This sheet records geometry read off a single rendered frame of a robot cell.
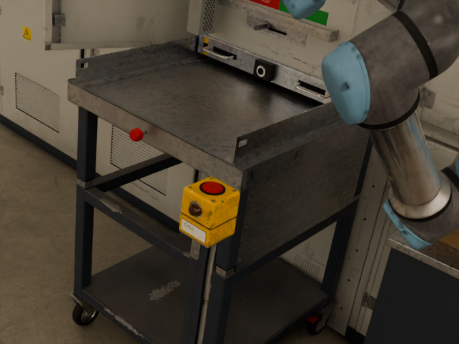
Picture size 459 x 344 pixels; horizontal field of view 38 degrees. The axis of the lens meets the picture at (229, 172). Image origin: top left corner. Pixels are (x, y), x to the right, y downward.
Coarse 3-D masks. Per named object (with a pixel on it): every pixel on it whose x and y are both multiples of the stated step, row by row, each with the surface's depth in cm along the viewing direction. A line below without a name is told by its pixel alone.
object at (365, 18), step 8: (368, 0) 172; (376, 0) 175; (360, 8) 170; (368, 8) 174; (376, 8) 177; (384, 8) 180; (360, 16) 172; (368, 16) 176; (376, 16) 179; (384, 16) 182; (360, 24) 174; (368, 24) 177; (280, 32) 191; (360, 32) 176
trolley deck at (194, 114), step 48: (96, 96) 173; (144, 96) 177; (192, 96) 181; (240, 96) 186; (288, 96) 191; (192, 144) 155; (240, 144) 159; (288, 144) 162; (336, 144) 176; (240, 192) 149
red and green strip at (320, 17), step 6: (252, 0) 191; (258, 0) 190; (264, 0) 188; (270, 0) 187; (276, 0) 186; (270, 6) 188; (276, 6) 186; (282, 6) 185; (288, 12) 184; (318, 12) 178; (324, 12) 177; (306, 18) 181; (312, 18) 180; (318, 18) 179; (324, 18) 177; (324, 24) 178
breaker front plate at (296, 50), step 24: (240, 0) 194; (336, 0) 174; (360, 0) 169; (216, 24) 203; (240, 24) 196; (312, 24) 180; (336, 24) 176; (264, 48) 193; (288, 48) 188; (312, 48) 183; (312, 72) 185
